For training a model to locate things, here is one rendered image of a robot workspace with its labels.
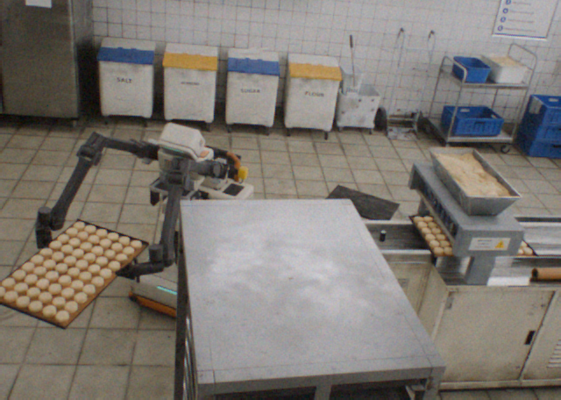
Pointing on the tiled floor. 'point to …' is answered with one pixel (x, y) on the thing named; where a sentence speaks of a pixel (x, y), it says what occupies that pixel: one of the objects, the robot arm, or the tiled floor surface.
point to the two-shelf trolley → (490, 108)
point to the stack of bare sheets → (365, 203)
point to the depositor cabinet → (494, 326)
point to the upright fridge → (46, 51)
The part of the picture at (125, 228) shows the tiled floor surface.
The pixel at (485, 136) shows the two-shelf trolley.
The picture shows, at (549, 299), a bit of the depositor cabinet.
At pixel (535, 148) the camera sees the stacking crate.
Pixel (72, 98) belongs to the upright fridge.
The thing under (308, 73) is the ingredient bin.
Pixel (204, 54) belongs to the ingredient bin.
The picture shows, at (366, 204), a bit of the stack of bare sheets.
